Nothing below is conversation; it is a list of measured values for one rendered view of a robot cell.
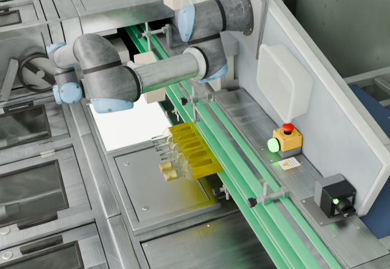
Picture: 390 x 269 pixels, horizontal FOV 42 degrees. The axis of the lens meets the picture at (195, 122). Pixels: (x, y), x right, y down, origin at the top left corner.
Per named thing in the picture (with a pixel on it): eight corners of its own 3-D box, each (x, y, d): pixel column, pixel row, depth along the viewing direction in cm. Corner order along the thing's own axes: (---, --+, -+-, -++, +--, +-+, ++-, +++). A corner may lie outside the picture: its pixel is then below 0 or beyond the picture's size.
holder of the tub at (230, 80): (223, 82, 223) (206, 86, 221) (221, 24, 207) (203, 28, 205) (239, 101, 210) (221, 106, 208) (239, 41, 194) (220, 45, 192)
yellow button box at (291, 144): (291, 140, 172) (271, 146, 170) (293, 122, 168) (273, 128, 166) (302, 152, 167) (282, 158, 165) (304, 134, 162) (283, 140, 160)
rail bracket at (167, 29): (180, 44, 259) (138, 53, 254) (178, 13, 250) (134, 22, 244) (184, 48, 256) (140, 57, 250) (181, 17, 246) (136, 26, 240)
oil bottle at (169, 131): (210, 126, 212) (161, 139, 207) (210, 115, 209) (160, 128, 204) (215, 133, 208) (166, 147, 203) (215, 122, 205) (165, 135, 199)
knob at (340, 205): (348, 208, 143) (356, 216, 140) (334, 213, 142) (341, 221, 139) (350, 196, 140) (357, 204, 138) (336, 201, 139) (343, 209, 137)
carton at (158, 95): (152, 51, 202) (133, 55, 200) (165, 78, 193) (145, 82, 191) (152, 72, 211) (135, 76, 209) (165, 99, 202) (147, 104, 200)
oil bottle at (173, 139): (215, 133, 208) (166, 146, 202) (215, 122, 205) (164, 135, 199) (221, 141, 204) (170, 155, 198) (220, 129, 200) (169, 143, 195)
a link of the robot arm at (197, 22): (217, -4, 170) (179, 5, 167) (226, 35, 172) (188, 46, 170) (207, 0, 182) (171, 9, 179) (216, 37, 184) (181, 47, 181)
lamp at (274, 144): (274, 145, 168) (266, 148, 168) (274, 134, 166) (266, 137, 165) (280, 153, 165) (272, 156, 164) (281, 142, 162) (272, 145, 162)
